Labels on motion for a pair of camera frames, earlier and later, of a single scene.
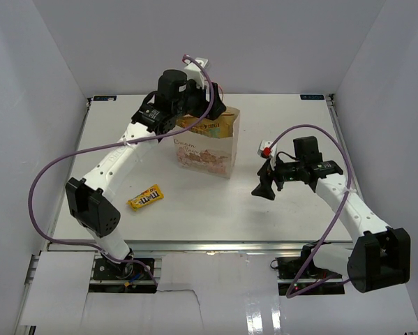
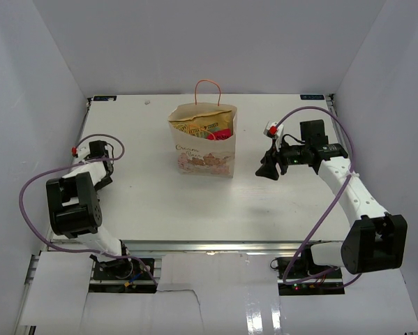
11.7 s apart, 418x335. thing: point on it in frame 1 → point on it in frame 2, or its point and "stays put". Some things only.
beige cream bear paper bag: [214, 157] stays put
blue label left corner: [104, 98] stays put
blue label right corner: [312, 97] stays put
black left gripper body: [194, 101] → [105, 181]
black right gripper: [264, 189] → [269, 169]
